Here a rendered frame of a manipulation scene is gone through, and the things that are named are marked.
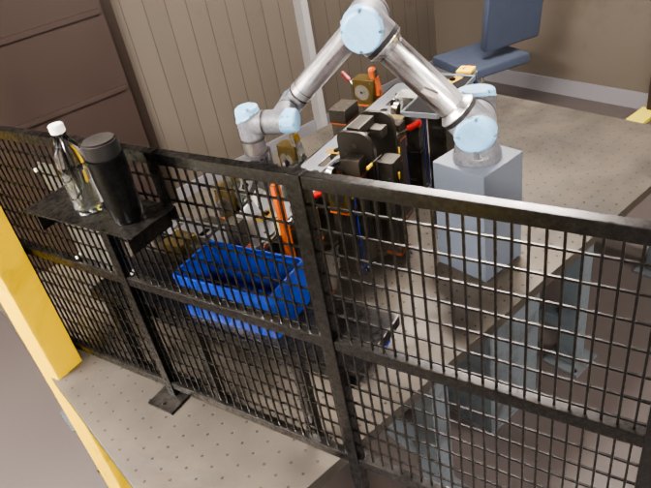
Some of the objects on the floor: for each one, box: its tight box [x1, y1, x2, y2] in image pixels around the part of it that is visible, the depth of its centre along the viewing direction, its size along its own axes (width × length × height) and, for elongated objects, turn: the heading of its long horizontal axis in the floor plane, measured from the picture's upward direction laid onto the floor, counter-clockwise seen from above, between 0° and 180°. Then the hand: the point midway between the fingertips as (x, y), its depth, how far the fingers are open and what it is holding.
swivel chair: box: [433, 0, 543, 84], centre depth 433 cm, size 65×62×111 cm
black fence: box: [0, 125, 651, 488], centre depth 168 cm, size 14×197×155 cm, turn 72°
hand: (264, 209), depth 206 cm, fingers open, 5 cm apart
